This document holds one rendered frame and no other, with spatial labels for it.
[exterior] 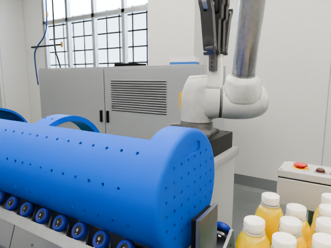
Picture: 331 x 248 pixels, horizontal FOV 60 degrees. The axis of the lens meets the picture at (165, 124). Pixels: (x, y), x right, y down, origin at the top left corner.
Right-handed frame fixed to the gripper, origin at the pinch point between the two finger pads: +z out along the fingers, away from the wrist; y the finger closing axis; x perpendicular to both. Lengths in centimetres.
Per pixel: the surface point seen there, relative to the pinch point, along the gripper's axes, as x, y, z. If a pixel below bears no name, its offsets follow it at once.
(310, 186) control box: -17.7, 22.9, 29.2
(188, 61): 96, 172, -12
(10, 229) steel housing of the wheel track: 60, -13, 47
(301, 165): -14.9, 26.3, 24.8
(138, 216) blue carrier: 8.8, -15.3, 27.9
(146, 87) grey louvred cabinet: 130, 155, 11
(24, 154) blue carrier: 47, -14, 21
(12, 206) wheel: 59, -12, 40
